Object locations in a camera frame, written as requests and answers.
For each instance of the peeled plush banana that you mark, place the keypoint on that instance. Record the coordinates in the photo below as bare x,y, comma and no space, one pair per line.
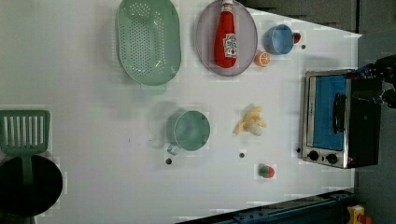
252,122

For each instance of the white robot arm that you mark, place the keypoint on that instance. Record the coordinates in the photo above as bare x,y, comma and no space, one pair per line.
382,70

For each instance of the green mug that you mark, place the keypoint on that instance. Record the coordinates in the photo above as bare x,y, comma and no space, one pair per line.
187,130

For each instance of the red ketchup bottle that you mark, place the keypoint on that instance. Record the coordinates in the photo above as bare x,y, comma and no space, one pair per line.
225,47

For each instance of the orange slice toy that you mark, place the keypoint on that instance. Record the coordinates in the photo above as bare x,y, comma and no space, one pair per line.
262,59

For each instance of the grey oval plate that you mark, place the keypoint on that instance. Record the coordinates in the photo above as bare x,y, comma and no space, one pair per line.
246,38

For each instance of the strawberry toy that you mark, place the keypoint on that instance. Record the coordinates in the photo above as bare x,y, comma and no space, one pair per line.
266,171

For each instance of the green plastic colander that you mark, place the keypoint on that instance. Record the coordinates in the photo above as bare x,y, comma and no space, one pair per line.
148,38

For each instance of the blue cup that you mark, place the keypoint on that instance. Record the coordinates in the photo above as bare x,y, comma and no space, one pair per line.
278,40

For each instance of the small strawberry behind cup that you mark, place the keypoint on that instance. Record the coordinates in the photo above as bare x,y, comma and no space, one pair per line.
296,38

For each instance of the toaster oven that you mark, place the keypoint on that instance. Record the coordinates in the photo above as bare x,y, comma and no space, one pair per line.
339,129

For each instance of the green slotted spatula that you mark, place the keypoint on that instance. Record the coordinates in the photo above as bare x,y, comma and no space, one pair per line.
23,134

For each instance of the yellow red toy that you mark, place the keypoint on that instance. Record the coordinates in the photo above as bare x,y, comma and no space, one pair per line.
358,216

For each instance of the black round pan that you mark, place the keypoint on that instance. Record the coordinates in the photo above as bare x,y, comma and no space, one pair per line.
31,200

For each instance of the blue metal frame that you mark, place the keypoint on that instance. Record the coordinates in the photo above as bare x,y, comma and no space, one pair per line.
326,208

